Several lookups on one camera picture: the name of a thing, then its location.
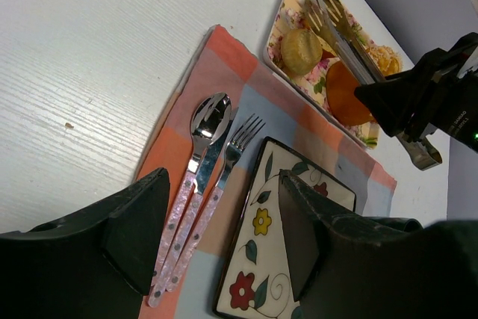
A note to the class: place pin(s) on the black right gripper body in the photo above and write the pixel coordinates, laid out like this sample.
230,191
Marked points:
439,91

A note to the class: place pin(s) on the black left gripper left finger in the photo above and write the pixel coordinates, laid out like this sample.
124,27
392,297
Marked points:
97,262

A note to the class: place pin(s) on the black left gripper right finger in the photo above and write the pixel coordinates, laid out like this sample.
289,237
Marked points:
343,265

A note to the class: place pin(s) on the metal serving tongs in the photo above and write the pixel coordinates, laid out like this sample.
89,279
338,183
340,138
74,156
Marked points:
328,20

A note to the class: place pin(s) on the small round bread bun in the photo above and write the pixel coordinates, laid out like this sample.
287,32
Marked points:
301,51

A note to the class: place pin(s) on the dark green mug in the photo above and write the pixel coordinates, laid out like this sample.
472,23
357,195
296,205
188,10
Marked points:
404,224

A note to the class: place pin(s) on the square floral plate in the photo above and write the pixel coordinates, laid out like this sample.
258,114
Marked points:
256,281

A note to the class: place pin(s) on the floral serving tray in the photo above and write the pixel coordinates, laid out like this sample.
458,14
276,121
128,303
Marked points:
291,15

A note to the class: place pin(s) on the checkered orange placemat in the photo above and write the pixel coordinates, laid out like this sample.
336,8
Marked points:
224,64

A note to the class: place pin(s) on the pink-handled knife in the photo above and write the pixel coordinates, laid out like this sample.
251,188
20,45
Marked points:
189,198

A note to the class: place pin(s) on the pink-handled fork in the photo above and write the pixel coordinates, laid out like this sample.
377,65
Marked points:
231,155

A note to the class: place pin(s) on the pink-handled spoon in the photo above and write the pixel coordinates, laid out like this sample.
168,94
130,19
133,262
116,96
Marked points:
207,125

